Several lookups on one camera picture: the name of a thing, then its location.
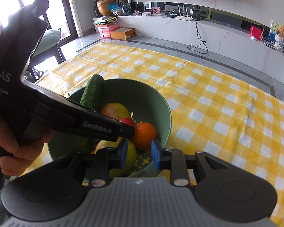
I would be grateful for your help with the red cherry tomato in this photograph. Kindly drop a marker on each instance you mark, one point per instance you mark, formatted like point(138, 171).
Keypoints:
point(127, 121)

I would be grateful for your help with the red box on cabinet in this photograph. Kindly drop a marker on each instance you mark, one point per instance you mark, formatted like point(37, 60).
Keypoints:
point(255, 33)

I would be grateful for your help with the teddy bear toy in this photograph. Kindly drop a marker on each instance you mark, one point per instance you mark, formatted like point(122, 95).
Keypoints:
point(279, 39)

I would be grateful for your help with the orange tangerine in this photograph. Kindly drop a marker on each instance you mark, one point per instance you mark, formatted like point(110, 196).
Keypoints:
point(144, 134)

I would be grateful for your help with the golden brown vase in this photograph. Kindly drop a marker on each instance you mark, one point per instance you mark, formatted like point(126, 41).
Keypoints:
point(103, 7)

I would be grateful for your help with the dark chair with cushion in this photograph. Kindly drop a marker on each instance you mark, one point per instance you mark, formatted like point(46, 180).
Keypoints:
point(47, 48)

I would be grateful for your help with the reddish green mango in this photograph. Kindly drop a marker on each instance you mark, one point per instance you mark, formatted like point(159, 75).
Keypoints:
point(116, 111)

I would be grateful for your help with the white wifi router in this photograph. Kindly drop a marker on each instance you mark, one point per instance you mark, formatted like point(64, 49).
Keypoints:
point(183, 14)

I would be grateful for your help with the yellow white checkered tablecloth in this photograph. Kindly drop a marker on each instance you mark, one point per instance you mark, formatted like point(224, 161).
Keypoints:
point(211, 111)

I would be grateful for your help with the person's left hand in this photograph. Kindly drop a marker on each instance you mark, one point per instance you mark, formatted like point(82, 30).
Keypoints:
point(23, 155)

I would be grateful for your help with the white marble tv cabinet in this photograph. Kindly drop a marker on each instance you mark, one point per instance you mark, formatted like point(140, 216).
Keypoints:
point(219, 39)

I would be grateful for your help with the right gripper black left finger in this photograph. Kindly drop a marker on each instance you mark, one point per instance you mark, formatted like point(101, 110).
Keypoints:
point(105, 160)

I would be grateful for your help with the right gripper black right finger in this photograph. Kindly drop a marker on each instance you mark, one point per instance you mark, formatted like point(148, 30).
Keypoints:
point(173, 160)

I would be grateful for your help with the green cucumber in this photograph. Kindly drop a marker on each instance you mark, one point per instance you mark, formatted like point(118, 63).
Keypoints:
point(92, 95)

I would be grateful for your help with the orange shoe box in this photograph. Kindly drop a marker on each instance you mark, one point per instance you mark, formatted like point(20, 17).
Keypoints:
point(123, 33)

